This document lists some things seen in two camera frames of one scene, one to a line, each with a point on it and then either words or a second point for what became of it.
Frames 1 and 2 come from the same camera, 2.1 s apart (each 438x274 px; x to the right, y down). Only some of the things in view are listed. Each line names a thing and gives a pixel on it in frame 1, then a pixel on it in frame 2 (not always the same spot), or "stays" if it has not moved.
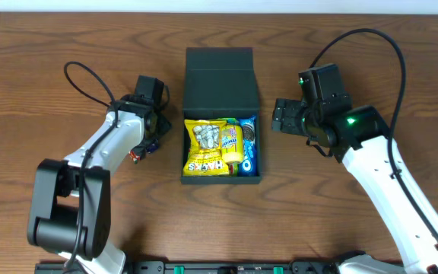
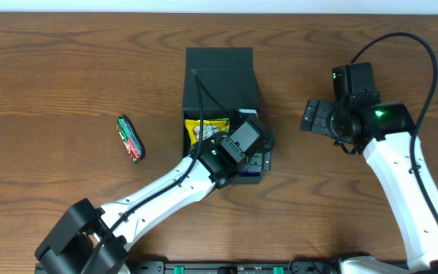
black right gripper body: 285,116 → 315,116
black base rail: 211,267 stays
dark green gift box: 220,82 stays
